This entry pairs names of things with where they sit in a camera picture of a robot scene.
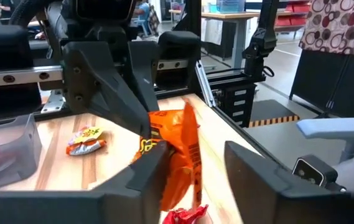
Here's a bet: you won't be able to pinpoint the grey office chair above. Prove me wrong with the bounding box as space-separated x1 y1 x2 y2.
296 117 354 195

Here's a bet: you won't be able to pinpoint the black mat hazard striped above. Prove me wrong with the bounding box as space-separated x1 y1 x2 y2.
247 98 301 129

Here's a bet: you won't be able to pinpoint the black depth camera box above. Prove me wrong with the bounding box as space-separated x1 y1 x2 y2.
291 154 348 193

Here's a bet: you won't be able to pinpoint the person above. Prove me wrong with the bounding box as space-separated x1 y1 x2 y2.
132 0 152 22

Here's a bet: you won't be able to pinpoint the black partition panel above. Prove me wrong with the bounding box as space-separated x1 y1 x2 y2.
289 49 354 126

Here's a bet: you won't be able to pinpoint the silver corner bracket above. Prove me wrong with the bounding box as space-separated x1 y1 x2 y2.
40 89 66 114

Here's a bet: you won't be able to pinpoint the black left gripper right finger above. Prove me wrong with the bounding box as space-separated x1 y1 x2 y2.
225 140 354 224

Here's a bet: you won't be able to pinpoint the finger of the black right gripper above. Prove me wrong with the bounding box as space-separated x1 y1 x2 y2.
63 41 152 140
128 41 161 113

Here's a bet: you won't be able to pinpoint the orange Reese's packet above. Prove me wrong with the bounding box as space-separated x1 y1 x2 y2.
131 98 205 213

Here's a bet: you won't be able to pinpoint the red KitKat packet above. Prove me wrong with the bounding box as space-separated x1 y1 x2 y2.
162 204 210 224

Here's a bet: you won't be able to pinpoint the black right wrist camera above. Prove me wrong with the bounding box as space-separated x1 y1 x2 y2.
76 0 136 23

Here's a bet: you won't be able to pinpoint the translucent grey plastic bin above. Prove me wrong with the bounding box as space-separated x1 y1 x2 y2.
0 113 43 191

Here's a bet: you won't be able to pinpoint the black control box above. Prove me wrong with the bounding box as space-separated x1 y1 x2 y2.
207 76 258 128

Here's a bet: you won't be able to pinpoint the silver aluminium profile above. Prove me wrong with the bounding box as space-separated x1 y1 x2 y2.
194 60 215 108

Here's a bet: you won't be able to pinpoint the blue plastic crate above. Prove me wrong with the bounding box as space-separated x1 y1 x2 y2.
215 0 246 14

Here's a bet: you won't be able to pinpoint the black corrugated cable hose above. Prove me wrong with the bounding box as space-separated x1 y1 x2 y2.
9 0 52 27

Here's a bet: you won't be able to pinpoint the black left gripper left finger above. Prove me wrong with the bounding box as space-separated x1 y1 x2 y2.
0 141 170 224

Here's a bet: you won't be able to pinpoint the red storage bins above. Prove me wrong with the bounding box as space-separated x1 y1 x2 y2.
274 0 311 32

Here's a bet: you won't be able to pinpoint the wooden top desk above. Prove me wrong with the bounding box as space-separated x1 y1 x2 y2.
200 11 260 70

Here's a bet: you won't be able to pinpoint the circle patterned cloth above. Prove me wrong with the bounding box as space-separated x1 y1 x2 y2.
299 0 354 62

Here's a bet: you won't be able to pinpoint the yellow Sour Patch packet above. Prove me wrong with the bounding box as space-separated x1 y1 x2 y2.
65 125 108 157

